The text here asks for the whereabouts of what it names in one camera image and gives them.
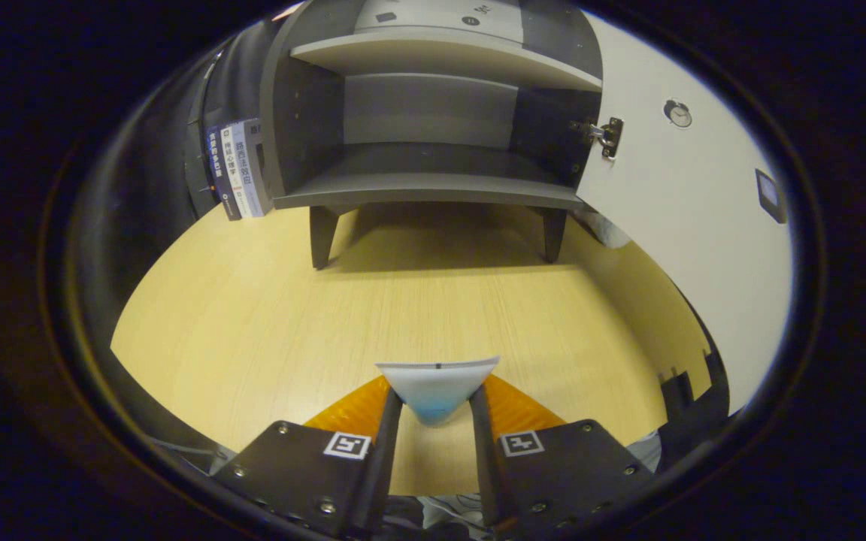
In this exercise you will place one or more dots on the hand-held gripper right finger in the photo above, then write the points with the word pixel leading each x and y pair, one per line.
pixel 487 473

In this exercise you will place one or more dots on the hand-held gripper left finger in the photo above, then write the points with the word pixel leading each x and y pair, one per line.
pixel 384 466

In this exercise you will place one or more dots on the white cabinet door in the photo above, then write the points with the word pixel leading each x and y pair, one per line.
pixel 688 225

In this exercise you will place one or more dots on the grey cabinet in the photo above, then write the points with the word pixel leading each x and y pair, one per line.
pixel 425 161

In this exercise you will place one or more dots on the dark blue book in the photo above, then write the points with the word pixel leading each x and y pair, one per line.
pixel 221 173

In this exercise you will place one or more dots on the metal door hinge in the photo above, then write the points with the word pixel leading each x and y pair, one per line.
pixel 607 135

